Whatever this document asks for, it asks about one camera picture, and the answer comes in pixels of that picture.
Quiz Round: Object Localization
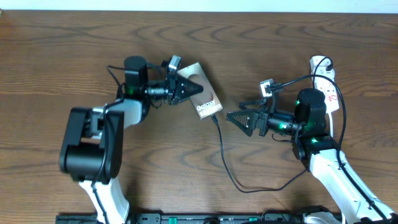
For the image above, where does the black USB charging cable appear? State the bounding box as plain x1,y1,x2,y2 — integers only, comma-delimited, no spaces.
210,56,334,194

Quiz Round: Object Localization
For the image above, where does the white power strip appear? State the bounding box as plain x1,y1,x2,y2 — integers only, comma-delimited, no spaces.
310,55,340,113

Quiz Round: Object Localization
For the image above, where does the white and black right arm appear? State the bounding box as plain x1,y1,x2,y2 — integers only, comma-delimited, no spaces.
226,88,397,223

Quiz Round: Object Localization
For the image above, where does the white USB charger adapter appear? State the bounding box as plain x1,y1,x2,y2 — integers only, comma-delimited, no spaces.
311,65,335,80

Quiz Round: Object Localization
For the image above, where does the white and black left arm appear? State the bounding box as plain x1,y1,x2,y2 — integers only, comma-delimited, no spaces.
59,55,203,223

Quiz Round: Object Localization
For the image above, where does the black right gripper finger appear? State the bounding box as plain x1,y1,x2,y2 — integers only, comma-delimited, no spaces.
226,110,258,137
239,99,267,110

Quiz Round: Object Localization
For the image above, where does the black right camera cable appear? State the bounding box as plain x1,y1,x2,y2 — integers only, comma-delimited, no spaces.
272,73,389,222

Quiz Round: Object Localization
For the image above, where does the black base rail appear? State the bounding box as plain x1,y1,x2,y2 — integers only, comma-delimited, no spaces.
55,205,343,224

